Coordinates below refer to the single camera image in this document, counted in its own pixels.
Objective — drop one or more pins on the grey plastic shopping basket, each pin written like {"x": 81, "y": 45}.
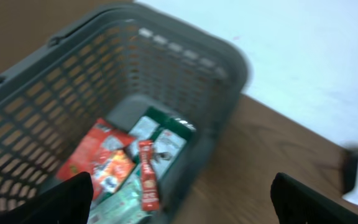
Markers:
{"x": 114, "y": 63}

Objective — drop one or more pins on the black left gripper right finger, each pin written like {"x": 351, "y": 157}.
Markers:
{"x": 295, "y": 203}

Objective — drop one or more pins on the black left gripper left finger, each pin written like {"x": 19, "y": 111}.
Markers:
{"x": 66, "y": 203}

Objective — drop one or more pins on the light teal tissue pack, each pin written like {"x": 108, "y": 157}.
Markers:
{"x": 124, "y": 207}

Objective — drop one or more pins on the green 3M wipes pack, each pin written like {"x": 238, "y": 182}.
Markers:
{"x": 170, "y": 136}

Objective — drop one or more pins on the red stick sachet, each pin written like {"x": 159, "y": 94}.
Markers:
{"x": 148, "y": 178}

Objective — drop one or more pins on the red snack bag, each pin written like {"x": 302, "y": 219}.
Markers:
{"x": 101, "y": 154}

